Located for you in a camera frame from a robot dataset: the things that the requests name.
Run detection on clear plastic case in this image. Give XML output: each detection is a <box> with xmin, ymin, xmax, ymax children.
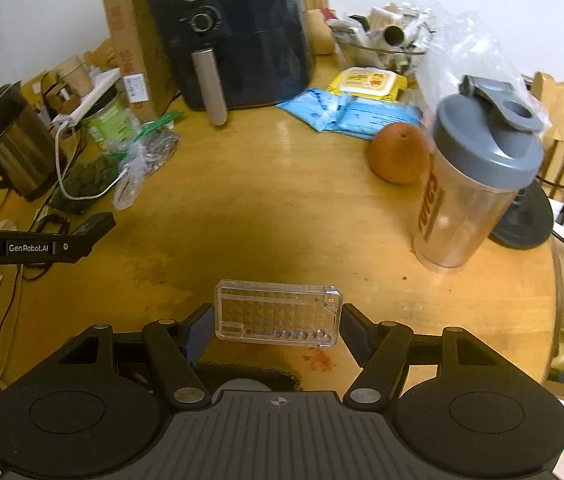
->
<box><xmin>215</xmin><ymin>280</ymin><xmax>344</xmax><ymax>348</ymax></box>

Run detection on open cardboard box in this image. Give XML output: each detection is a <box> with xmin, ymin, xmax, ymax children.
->
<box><xmin>193</xmin><ymin>362</ymin><xmax>301</xmax><ymax>392</ymax></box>

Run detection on steel electric kettle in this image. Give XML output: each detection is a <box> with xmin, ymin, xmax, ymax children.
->
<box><xmin>0</xmin><ymin>81</ymin><xmax>67</xmax><ymax>202</ymax></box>

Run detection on bag of green pellets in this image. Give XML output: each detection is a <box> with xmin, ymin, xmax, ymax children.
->
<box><xmin>50</xmin><ymin>155</ymin><xmax>119</xmax><ymax>214</ymax></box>

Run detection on green labelled jar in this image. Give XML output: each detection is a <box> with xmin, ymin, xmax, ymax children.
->
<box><xmin>81</xmin><ymin>96</ymin><xmax>135</xmax><ymax>148</ymax></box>

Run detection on red-orange apple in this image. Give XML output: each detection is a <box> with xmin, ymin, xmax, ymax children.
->
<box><xmin>367</xmin><ymin>122</ymin><xmax>431</xmax><ymax>185</ymax></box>

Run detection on clear plastic bag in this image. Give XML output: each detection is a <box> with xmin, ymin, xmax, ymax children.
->
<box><xmin>107</xmin><ymin>110</ymin><xmax>183</xmax><ymax>210</ymax></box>

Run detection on black round base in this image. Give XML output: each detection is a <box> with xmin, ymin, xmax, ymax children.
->
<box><xmin>489</xmin><ymin>181</ymin><xmax>553</xmax><ymax>250</ymax></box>

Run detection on white power strip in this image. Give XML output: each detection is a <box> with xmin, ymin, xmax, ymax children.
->
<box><xmin>52</xmin><ymin>67</ymin><xmax>121</xmax><ymax>128</ymax></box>

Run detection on blue wet wipes pack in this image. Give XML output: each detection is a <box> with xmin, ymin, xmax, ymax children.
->
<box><xmin>276</xmin><ymin>88</ymin><xmax>351</xmax><ymax>132</ymax></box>

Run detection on clear shaker bottle grey lid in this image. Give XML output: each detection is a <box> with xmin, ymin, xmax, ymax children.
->
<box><xmin>412</xmin><ymin>75</ymin><xmax>544</xmax><ymax>271</ymax></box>

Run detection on brown cardboard carton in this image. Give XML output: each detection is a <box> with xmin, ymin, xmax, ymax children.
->
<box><xmin>103</xmin><ymin>0</ymin><xmax>178</xmax><ymax>122</ymax></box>

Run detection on yellow wet wipes pack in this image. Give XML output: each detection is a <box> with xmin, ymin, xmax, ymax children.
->
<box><xmin>326</xmin><ymin>67</ymin><xmax>408</xmax><ymax>102</ymax></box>

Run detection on metal bowl with clutter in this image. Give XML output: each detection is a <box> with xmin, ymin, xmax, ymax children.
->
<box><xmin>326</xmin><ymin>4</ymin><xmax>435</xmax><ymax>78</ymax></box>

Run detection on wooden vase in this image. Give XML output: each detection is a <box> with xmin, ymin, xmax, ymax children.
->
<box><xmin>306</xmin><ymin>0</ymin><xmax>335</xmax><ymax>55</ymax></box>

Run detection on black air fryer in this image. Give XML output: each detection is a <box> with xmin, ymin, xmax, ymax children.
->
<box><xmin>147</xmin><ymin>0</ymin><xmax>313</xmax><ymax>127</ymax></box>

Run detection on coiled black cable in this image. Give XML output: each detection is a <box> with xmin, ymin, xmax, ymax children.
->
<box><xmin>21</xmin><ymin>212</ymin><xmax>74</xmax><ymax>281</ymax></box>

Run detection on white charging cable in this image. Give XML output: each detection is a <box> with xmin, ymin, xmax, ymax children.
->
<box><xmin>54</xmin><ymin>119</ymin><xmax>128</xmax><ymax>201</ymax></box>

